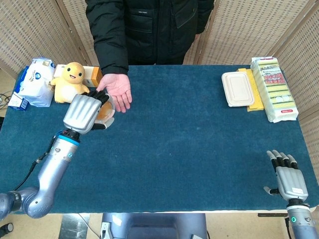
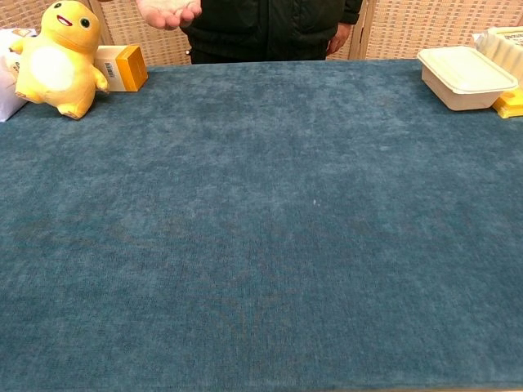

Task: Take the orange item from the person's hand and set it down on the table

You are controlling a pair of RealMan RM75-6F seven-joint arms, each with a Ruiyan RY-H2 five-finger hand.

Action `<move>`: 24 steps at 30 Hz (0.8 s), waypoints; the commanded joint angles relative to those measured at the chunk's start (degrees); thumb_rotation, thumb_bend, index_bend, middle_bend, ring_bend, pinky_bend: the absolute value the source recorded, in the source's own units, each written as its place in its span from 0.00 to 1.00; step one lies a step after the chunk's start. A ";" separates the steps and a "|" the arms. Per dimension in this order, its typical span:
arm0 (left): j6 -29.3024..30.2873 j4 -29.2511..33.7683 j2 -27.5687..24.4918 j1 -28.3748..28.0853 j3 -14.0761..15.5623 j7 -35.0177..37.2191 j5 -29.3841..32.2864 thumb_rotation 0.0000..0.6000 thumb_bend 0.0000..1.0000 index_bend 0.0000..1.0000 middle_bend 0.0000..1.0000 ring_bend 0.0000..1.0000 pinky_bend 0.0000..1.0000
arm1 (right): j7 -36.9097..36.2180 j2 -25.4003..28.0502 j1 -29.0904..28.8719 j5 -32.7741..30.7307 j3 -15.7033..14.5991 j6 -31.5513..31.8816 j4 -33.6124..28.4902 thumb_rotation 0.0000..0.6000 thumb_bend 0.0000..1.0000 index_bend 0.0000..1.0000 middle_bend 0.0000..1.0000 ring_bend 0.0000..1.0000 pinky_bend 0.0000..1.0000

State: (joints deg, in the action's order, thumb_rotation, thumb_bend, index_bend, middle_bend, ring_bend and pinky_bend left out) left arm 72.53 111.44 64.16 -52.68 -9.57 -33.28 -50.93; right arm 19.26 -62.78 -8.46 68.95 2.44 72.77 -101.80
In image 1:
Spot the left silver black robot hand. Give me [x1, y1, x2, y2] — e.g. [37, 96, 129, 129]
[62, 89, 112, 135]

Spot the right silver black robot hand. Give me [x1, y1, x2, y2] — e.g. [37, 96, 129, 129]
[263, 149, 309, 201]

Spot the person's right bare hand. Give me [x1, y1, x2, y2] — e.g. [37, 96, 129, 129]
[96, 73, 133, 114]

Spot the clear cup with orange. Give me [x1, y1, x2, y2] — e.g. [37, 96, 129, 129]
[96, 101, 116, 129]

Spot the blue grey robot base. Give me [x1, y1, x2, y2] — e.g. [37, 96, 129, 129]
[101, 212, 208, 239]

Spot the person's right black sleeve forearm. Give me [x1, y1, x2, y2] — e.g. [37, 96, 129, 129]
[92, 32, 130, 75]

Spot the person's left black sleeve forearm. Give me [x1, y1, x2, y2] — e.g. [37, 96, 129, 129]
[196, 0, 215, 35]

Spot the yellow plush toy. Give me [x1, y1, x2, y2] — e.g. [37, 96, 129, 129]
[49, 62, 90, 104]

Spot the gold and white carton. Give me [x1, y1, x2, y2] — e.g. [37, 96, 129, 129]
[53, 64, 103, 88]

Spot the black table control panel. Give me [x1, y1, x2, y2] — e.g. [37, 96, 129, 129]
[257, 213, 287, 219]

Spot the white tissue pack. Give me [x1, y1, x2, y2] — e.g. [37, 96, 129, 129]
[13, 58, 57, 108]

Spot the small blue white box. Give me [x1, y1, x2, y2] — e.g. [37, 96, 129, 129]
[7, 91, 30, 112]

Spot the person's black jacket torso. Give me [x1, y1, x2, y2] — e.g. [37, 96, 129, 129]
[86, 0, 215, 66]

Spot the blue table cloth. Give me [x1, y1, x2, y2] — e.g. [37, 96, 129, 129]
[0, 64, 312, 215]

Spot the yellow sponge cloth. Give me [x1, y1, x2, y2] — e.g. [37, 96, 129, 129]
[238, 68, 265, 112]

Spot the wrapped yellow sponge multipack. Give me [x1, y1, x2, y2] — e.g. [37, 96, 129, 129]
[250, 56, 299, 123]

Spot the beige woven screen panel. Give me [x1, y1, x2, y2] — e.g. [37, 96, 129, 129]
[0, 0, 85, 75]
[273, 0, 319, 205]
[196, 0, 300, 67]

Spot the white lidded food container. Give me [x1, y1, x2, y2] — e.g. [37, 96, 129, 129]
[221, 71, 255, 108]

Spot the black caster wheel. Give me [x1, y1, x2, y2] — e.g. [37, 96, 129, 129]
[0, 223, 14, 235]

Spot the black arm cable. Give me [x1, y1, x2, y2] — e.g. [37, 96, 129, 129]
[9, 135, 57, 194]

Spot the thin white cable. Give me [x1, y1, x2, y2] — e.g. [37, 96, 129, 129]
[78, 213, 102, 237]

